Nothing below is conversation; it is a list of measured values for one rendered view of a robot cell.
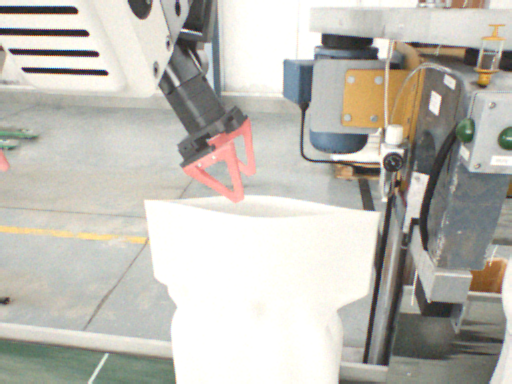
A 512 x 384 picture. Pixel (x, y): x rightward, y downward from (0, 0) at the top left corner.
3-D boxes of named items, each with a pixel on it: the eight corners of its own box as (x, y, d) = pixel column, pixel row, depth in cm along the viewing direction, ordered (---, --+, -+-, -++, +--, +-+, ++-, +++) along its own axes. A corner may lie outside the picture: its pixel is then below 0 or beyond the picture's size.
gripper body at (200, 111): (243, 115, 57) (215, 67, 55) (227, 134, 47) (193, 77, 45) (205, 136, 59) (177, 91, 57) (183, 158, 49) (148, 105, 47)
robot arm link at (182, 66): (131, 54, 47) (171, 28, 46) (149, 53, 54) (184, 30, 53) (164, 106, 49) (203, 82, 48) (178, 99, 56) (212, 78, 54)
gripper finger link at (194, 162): (268, 175, 54) (232, 114, 52) (260, 197, 48) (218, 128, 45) (226, 196, 56) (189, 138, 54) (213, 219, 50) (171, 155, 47)
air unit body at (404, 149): (376, 206, 79) (387, 129, 73) (373, 196, 83) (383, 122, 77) (400, 208, 79) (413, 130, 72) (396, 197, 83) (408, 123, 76)
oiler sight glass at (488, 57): (479, 70, 51) (486, 40, 49) (472, 67, 53) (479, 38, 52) (500, 70, 50) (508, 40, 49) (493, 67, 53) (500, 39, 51)
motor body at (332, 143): (306, 156, 100) (313, 49, 89) (308, 137, 114) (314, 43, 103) (370, 159, 98) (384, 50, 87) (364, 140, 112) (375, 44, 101)
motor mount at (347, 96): (309, 133, 93) (313, 60, 86) (310, 125, 99) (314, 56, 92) (438, 139, 90) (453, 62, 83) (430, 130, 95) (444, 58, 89)
